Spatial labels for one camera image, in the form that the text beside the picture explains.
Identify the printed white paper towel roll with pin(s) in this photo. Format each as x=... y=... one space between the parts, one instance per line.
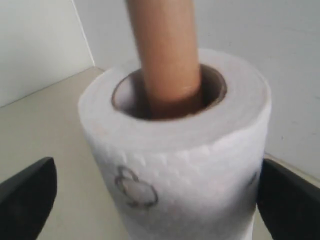
x=191 y=178

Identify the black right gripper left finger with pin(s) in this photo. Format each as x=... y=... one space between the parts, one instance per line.
x=26 y=200

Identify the wooden paper towel holder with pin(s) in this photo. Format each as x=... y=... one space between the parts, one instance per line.
x=165 y=37

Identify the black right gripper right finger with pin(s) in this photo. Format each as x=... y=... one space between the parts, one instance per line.
x=288 y=204

